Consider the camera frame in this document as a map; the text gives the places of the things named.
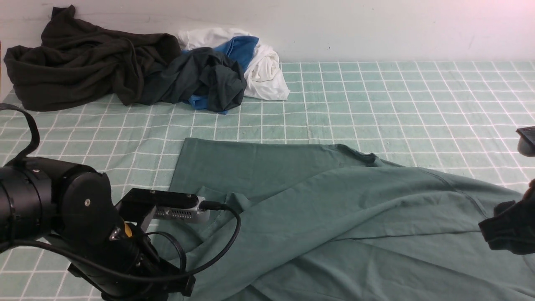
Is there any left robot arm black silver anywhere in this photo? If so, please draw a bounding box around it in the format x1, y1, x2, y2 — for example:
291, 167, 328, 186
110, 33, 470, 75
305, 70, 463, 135
1, 157, 186, 278

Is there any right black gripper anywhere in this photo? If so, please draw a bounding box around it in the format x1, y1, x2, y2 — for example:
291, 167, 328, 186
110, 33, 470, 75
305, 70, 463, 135
479, 180, 535, 255

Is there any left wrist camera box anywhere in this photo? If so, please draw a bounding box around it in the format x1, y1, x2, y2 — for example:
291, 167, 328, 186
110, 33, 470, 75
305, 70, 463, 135
115, 188, 210, 231

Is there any dark olive crumpled garment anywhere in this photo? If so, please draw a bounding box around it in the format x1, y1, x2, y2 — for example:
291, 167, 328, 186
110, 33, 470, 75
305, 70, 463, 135
4, 5, 181, 111

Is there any dark teal crumpled garment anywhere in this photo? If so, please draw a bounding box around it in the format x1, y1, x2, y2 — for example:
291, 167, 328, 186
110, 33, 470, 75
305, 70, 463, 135
137, 47, 247, 113

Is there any left black camera cable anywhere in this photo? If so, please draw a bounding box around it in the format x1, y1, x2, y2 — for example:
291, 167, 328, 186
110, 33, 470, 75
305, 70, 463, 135
0, 103, 242, 283

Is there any green long-sleeved shirt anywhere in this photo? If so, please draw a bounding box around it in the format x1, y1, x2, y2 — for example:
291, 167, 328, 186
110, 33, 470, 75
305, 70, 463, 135
170, 138, 534, 301

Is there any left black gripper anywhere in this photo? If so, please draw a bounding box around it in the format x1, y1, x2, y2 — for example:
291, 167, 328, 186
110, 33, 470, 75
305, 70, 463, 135
68, 223, 196, 301

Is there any blue crumpled garment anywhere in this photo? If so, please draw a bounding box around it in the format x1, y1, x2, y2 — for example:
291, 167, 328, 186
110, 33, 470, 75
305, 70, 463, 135
182, 36, 259, 114

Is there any white crumpled garment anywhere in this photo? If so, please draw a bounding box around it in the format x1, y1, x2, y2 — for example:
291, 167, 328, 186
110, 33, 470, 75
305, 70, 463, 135
176, 27, 290, 101

